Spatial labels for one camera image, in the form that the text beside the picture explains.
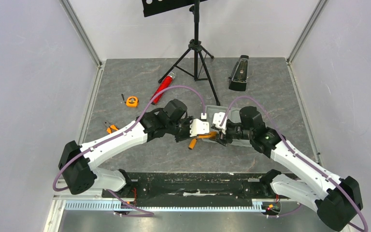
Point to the orange tape measure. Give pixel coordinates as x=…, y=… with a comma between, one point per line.
x=132, y=102

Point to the black tripod stand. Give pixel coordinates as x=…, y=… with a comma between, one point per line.
x=201, y=72

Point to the black perforated stand plate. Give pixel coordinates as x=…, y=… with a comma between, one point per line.
x=153, y=7

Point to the black metronome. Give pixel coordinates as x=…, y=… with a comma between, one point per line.
x=239, y=76

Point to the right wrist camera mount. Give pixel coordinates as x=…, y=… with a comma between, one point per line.
x=219, y=122

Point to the orange black utility knife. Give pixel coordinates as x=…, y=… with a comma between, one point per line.
x=210, y=135

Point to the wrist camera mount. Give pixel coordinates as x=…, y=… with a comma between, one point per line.
x=199, y=126
x=219, y=122

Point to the orange handled pliers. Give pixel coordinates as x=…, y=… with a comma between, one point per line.
x=110, y=128

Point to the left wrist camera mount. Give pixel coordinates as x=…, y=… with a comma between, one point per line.
x=199, y=126

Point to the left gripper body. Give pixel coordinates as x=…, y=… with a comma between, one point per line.
x=180, y=129

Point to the red glitter tube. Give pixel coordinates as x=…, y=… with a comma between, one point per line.
x=164, y=84

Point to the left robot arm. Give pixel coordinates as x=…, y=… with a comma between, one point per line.
x=79, y=164

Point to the grey plastic tool case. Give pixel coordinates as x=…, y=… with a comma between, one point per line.
x=233, y=115

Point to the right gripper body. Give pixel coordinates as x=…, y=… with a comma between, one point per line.
x=225, y=134

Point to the orange handled screwdriver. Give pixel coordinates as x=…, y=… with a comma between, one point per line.
x=192, y=144

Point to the grey slotted cable duct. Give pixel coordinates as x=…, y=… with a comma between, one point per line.
x=115, y=205

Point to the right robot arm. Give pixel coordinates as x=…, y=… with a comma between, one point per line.
x=336, y=200

